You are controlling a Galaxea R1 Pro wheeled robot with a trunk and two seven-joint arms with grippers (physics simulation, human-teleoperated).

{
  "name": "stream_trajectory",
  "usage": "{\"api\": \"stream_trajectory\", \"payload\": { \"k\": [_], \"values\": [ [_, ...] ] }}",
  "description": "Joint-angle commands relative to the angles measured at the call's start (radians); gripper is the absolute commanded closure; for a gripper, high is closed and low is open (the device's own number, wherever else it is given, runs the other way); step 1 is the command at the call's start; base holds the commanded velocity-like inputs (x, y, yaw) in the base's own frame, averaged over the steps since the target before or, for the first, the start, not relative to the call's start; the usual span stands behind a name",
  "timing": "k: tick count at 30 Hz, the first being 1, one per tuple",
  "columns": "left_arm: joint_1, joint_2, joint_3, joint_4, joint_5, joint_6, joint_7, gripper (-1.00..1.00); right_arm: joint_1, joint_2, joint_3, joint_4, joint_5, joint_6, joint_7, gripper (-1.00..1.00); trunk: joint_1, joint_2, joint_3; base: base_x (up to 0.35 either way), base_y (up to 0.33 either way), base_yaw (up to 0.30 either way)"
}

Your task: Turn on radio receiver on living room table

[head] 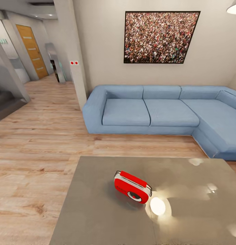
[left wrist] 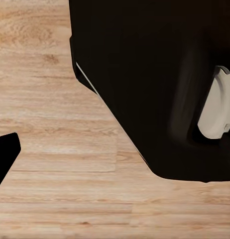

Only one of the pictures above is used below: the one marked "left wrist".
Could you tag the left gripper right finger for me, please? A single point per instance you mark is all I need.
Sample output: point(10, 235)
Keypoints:
point(225, 146)

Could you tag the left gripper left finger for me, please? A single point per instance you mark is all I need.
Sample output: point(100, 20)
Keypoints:
point(9, 150)

